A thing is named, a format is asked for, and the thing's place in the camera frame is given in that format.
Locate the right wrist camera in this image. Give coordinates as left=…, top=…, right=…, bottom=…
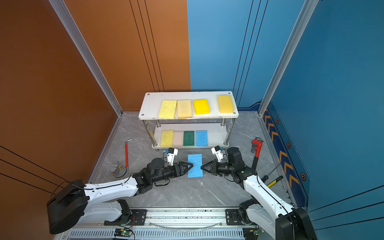
left=211, top=146, right=224, bottom=163

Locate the red handled hex key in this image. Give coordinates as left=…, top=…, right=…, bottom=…
left=125, top=139, right=133, bottom=170

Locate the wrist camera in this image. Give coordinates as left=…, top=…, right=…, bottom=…
left=211, top=146, right=224, bottom=163
left=166, top=148, right=178, bottom=166

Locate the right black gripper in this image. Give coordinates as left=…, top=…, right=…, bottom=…
left=201, top=160, right=236, bottom=177

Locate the pale yellow orange-backed sponge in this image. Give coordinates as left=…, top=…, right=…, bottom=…
left=177, top=100, right=193, bottom=119

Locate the beige foam sponge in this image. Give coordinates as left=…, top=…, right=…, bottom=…
left=172, top=131, right=184, bottom=148

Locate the green circuit board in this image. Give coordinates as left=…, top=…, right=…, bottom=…
left=243, top=228, right=265, bottom=240
left=114, top=228, right=134, bottom=240

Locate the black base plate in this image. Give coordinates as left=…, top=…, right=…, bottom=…
left=225, top=209, right=250, bottom=226
left=104, top=209, right=147, bottom=227

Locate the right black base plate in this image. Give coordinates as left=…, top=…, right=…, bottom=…
left=225, top=209, right=250, bottom=226

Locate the light yellow cellulose sponge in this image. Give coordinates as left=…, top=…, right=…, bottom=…
left=158, top=100, right=177, bottom=119

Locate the blue cellulose sponge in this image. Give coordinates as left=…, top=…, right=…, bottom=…
left=196, top=131, right=208, bottom=147
left=188, top=154, right=203, bottom=178

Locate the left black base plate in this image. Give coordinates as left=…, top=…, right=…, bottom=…
left=104, top=209, right=147, bottom=227

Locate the yellow black caliper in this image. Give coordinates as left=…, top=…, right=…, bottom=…
left=267, top=176, right=284, bottom=188

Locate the left green circuit board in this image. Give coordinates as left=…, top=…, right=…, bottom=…
left=114, top=228, right=134, bottom=240

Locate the white two-tier shelf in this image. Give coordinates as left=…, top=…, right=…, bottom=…
left=139, top=91, right=239, bottom=149

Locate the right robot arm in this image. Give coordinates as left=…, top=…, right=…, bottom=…
left=201, top=147, right=318, bottom=240

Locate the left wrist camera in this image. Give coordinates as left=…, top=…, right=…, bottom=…
left=166, top=148, right=178, bottom=166

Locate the right green circuit board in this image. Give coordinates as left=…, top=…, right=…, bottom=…
left=243, top=228, right=265, bottom=240

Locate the black yellow screwdriver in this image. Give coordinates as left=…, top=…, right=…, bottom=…
left=262, top=164, right=281, bottom=183

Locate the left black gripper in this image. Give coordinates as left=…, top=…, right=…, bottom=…
left=151, top=161, right=194, bottom=185

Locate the green scouring sponge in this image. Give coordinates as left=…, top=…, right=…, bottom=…
left=183, top=131, right=195, bottom=147

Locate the red pipe wrench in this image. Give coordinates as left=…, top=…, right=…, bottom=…
left=251, top=137, right=264, bottom=170

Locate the bright yellow foam sponge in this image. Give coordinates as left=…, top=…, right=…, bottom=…
left=194, top=99, right=211, bottom=115

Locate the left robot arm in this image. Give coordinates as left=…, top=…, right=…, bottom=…
left=47, top=158, right=194, bottom=235

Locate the golden yellow sponge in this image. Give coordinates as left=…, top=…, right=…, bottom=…
left=218, top=95, right=235, bottom=114

